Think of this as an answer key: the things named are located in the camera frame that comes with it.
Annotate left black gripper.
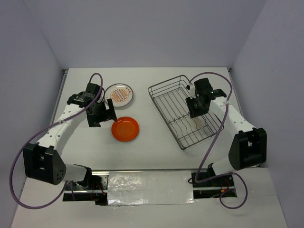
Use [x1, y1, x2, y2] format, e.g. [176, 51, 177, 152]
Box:
[87, 98, 116, 128]

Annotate pink plate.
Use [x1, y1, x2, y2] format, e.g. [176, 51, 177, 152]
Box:
[193, 117, 205, 129]

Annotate white plate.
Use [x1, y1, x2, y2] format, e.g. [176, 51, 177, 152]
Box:
[105, 83, 134, 108]

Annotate orange plate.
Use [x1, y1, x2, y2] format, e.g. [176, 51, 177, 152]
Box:
[111, 116, 140, 142]

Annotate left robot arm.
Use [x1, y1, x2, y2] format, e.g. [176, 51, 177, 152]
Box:
[23, 83, 117, 190]

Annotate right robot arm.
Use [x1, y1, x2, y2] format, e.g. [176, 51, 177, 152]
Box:
[186, 78, 267, 186]

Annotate silver tape patch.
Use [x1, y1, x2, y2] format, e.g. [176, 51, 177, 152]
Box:
[107, 171, 194, 206]

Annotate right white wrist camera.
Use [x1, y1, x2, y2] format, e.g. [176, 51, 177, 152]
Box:
[186, 83, 196, 99]

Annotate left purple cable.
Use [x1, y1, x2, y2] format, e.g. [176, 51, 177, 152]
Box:
[9, 73, 104, 209]

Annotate purple cable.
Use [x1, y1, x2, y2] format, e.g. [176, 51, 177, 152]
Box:
[187, 72, 249, 209]
[9, 73, 104, 209]

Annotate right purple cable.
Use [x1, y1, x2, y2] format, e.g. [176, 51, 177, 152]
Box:
[187, 72, 249, 209]

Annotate metal wire dish rack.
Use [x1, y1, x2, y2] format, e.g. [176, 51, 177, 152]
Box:
[148, 75, 221, 150]

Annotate metal mounting rail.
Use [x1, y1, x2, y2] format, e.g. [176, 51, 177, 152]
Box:
[63, 169, 237, 206]

